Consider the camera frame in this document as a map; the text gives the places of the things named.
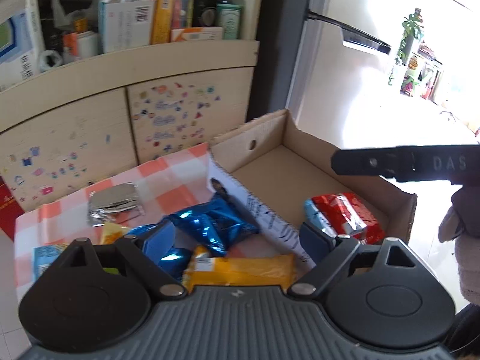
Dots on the orange and white small bottle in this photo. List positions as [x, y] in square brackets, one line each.
[78, 43]

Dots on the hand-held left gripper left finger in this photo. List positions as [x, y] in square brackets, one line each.
[148, 272]

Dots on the green potted plant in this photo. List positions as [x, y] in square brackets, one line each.
[407, 41]

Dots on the clear plastic bag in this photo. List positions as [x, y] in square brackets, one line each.
[71, 3]

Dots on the wooden cabinet with stickers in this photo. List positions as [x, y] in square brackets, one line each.
[112, 120]

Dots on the person's fuzzy pink clothing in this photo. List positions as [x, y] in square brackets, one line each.
[468, 270]

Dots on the white medicine box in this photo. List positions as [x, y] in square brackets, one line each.
[125, 22]

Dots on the colourful striped box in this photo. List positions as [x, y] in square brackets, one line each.
[182, 5]

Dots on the small yellow snack packet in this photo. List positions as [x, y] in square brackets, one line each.
[112, 234]

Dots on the silver foil snack packet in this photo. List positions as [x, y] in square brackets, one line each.
[114, 204]

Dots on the tall yellow box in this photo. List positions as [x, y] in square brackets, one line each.
[163, 18]

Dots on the long yellow snack packet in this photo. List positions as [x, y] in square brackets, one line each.
[240, 270]

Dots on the person's right forearm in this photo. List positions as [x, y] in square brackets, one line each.
[455, 217]

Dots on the red snack packet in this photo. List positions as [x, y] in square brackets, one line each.
[345, 213]

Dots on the orange checkered tablecloth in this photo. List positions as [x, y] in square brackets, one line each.
[165, 180]

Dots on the black and white roll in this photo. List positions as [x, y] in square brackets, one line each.
[49, 60]

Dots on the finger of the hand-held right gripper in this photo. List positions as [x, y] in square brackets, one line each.
[356, 162]

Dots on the cardboard box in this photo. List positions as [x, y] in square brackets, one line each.
[300, 165]

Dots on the red gift box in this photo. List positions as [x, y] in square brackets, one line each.
[7, 210]

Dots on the green glass bottle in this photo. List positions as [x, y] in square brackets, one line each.
[230, 11]

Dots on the light blue snack packet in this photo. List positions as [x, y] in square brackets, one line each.
[45, 262]

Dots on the orange and white flat box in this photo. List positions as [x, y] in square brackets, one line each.
[197, 34]

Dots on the blue and white package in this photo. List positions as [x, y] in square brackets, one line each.
[18, 37]

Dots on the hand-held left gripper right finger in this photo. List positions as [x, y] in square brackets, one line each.
[315, 242]

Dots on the blue foil snack packet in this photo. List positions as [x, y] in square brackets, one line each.
[161, 245]
[213, 221]

